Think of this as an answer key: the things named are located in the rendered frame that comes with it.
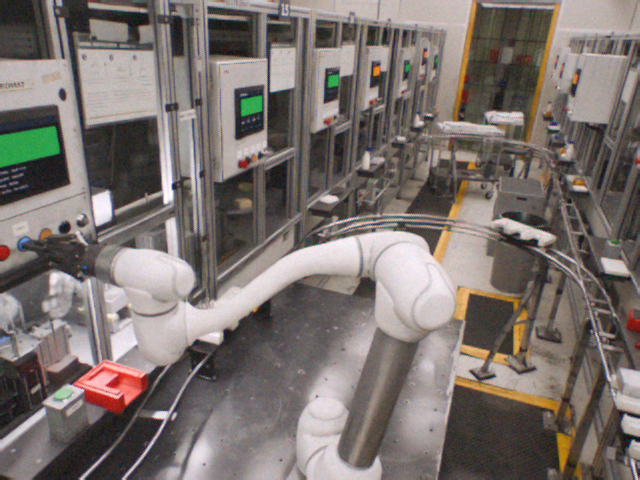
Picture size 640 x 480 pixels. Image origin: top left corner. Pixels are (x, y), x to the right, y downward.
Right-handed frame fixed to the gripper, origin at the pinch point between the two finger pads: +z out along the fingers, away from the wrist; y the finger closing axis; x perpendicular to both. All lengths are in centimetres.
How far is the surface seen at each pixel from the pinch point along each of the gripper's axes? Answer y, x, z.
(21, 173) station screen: 17.4, -1.3, 1.9
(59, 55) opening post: 41.8, -20.2, 5.2
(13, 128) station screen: 27.5, -1.6, 1.9
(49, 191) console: 10.6, -9.4, 3.8
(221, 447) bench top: -74, -24, -33
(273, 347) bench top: -74, -81, -25
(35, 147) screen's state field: 22.4, -6.1, 1.9
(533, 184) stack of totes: -80, -451, -142
